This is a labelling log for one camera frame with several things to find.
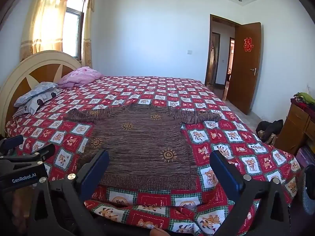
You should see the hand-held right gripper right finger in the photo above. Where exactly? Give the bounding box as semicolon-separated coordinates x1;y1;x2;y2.
209;150;292;236

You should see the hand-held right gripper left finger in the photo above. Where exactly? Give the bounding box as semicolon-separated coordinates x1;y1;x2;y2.
28;149;110;236

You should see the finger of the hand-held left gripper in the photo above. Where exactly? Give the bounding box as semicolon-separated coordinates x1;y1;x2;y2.
0;135;24;156
0;143;56;170

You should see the brown knit sweater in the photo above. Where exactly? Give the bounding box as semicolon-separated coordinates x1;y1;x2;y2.
63;103;223;191

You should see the pile of clothes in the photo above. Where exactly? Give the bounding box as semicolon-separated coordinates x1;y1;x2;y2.
290;92;315;113

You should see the blue floral pillow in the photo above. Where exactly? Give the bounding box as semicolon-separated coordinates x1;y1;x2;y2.
13;82;58;108

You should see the grey patterned pillow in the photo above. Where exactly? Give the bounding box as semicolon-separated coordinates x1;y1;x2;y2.
13;87;63;115

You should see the dark bag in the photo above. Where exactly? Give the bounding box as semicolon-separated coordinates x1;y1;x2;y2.
255;119;284;145

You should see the red checked printed bedsheet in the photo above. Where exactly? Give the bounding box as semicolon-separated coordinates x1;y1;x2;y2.
5;76;302;236

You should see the cream wooden headboard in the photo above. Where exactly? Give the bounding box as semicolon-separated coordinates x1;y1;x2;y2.
0;50;82;134

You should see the wooden cabinet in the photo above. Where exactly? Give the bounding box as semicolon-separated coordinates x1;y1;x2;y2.
274;102;315;156

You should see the purple box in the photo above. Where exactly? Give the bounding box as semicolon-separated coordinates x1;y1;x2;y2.
295;146;315;170

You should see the pink pillow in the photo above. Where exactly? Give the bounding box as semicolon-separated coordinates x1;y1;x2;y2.
55;66;104;88

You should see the brown wooden door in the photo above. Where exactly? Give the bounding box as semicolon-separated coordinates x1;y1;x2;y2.
226;22;262;115

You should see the red paper door decoration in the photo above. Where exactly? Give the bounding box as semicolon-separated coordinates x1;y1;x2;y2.
243;37;254;53

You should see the wide yellow curtain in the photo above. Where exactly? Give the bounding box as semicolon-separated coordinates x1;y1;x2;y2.
20;0;74;62

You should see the narrow yellow curtain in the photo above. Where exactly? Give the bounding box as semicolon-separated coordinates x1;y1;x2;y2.
81;0;97;69

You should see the window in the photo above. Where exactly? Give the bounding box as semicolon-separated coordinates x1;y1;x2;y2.
63;0;88;61

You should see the brown door frame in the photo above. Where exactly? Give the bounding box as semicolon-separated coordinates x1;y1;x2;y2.
204;14;240;87

